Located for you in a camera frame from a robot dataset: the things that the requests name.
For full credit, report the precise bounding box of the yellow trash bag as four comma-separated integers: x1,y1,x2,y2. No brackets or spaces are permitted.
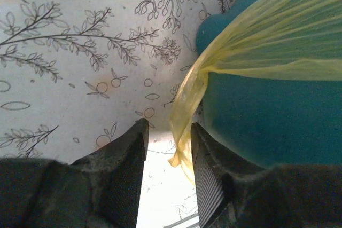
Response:
169,0,341,182

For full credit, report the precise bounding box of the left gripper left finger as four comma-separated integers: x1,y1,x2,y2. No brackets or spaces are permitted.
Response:
1,119,149,227

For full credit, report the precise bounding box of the teal trash bin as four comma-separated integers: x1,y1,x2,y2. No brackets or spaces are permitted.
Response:
196,0,341,166

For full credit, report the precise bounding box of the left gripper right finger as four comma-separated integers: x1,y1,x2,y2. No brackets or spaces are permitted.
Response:
191,123,341,227

